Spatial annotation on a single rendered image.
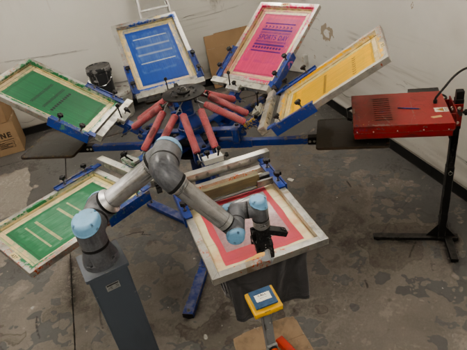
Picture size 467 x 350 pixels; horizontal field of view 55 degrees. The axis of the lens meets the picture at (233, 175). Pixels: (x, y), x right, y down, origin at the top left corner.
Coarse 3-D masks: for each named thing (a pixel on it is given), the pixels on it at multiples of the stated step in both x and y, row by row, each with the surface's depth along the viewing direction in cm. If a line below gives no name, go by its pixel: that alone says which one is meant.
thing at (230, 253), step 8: (224, 200) 257; (232, 200) 256; (208, 224) 241; (208, 232) 235; (216, 232) 234; (248, 232) 231; (216, 240) 229; (224, 240) 228; (248, 240) 225; (224, 248) 223; (232, 248) 222; (240, 248) 221; (248, 248) 221; (224, 256) 218; (232, 256) 217; (240, 256) 217; (248, 256) 216
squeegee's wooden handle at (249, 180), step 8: (248, 176) 254; (256, 176) 255; (224, 184) 251; (232, 184) 252; (240, 184) 254; (248, 184) 256; (256, 184) 258; (208, 192) 250; (216, 192) 251; (224, 192) 253; (232, 192) 255
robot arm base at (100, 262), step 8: (104, 248) 184; (112, 248) 189; (88, 256) 184; (96, 256) 183; (104, 256) 185; (112, 256) 189; (88, 264) 186; (96, 264) 184; (104, 264) 185; (112, 264) 187; (96, 272) 186
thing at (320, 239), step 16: (224, 176) 271; (240, 176) 272; (288, 192) 248; (192, 224) 237; (304, 224) 229; (320, 240) 213; (208, 256) 215; (288, 256) 210; (208, 272) 206; (224, 272) 204; (240, 272) 205
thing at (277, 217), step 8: (248, 192) 260; (256, 192) 258; (264, 192) 257; (272, 200) 250; (272, 208) 244; (280, 208) 243; (272, 216) 238; (280, 216) 238; (248, 224) 236; (272, 224) 233; (280, 224) 232; (288, 224) 231; (288, 232) 226; (296, 232) 225; (272, 240) 223; (280, 240) 222; (288, 240) 221; (296, 240) 220
